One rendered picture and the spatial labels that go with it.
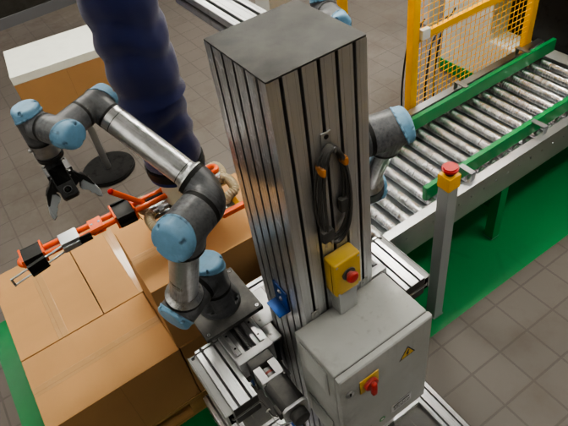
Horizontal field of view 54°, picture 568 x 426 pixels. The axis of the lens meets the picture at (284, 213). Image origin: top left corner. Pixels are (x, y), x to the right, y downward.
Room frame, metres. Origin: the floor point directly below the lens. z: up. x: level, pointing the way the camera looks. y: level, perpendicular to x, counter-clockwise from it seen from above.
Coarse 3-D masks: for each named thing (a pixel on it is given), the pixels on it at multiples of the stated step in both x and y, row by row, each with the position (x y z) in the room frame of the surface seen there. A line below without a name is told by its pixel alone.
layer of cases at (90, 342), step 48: (96, 240) 2.10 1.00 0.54; (0, 288) 1.88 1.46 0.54; (48, 288) 1.83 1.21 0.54; (96, 288) 1.77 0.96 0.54; (48, 336) 1.54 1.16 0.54; (96, 336) 1.49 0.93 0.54; (144, 336) 1.44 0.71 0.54; (48, 384) 1.29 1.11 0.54; (96, 384) 1.25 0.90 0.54; (144, 384) 1.26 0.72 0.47; (192, 384) 1.34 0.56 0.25
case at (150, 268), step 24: (240, 192) 1.83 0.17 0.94; (240, 216) 1.68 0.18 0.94; (120, 240) 1.66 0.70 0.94; (144, 240) 1.64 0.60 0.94; (216, 240) 1.57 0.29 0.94; (240, 240) 1.54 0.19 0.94; (144, 264) 1.51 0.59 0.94; (240, 264) 1.52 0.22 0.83; (144, 288) 1.58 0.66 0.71; (192, 336) 1.39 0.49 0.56
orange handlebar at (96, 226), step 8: (216, 168) 1.72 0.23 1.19; (152, 192) 1.64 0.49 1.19; (160, 192) 1.65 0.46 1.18; (152, 200) 1.60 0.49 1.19; (160, 200) 1.60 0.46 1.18; (136, 208) 1.57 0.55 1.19; (144, 208) 1.57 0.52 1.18; (232, 208) 1.47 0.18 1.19; (240, 208) 1.48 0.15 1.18; (96, 216) 1.56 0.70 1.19; (104, 216) 1.56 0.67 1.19; (112, 216) 1.56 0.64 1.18; (224, 216) 1.45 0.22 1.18; (88, 224) 1.52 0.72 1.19; (96, 224) 1.52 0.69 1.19; (104, 224) 1.51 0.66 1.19; (112, 224) 1.52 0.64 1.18; (80, 232) 1.51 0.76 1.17; (96, 232) 1.50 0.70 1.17; (56, 240) 1.48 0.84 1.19; (48, 256) 1.42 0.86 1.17
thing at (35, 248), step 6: (30, 246) 1.45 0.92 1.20; (36, 246) 1.45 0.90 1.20; (42, 246) 1.45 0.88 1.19; (18, 252) 1.43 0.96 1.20; (24, 252) 1.43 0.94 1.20; (30, 252) 1.42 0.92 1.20; (36, 252) 1.42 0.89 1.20; (42, 252) 1.41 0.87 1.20; (24, 258) 1.40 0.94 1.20; (30, 258) 1.39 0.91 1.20; (36, 258) 1.40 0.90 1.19; (48, 258) 1.41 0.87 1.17; (24, 264) 1.38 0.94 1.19
